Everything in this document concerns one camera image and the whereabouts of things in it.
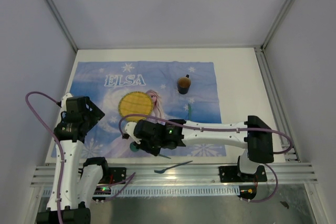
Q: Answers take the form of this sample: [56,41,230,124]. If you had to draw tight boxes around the teal plastic spoon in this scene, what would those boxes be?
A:
[130,142,171,159]

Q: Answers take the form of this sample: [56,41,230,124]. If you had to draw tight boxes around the dark teal plastic fork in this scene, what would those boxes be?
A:
[154,161,192,174]

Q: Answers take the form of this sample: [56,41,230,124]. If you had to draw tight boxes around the yellow woven round plate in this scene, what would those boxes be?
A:
[118,91,154,122]

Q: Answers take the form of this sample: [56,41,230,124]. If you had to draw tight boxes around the blue pink Elsa cloth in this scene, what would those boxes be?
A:
[70,61,221,159]

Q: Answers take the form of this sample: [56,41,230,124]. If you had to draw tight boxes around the teal plastic knife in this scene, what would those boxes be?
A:
[187,103,192,121]

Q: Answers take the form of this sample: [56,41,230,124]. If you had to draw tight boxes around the brown paper cup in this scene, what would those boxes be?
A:
[177,74,191,94]

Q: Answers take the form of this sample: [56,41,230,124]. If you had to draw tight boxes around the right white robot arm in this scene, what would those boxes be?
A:
[122,115,274,181]

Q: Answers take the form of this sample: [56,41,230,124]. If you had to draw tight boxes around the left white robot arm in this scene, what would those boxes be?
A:
[36,93,110,223]

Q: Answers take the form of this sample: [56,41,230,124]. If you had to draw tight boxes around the aluminium front rail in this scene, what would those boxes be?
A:
[30,163,318,187]

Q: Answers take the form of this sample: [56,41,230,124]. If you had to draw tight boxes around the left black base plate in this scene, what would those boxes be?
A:
[104,167,127,184]

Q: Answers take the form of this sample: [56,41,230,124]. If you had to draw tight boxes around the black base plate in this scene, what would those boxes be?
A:
[218,165,267,183]
[104,167,127,184]

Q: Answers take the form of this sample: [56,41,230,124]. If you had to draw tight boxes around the white slotted cable duct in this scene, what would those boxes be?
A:
[41,185,241,197]

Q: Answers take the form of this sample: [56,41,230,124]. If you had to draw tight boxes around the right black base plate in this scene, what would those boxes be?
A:
[218,165,267,183]

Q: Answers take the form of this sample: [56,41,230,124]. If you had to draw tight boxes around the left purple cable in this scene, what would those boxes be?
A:
[25,92,137,224]

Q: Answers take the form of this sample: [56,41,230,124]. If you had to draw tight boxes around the right aluminium side rail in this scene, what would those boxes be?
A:
[254,47,301,163]

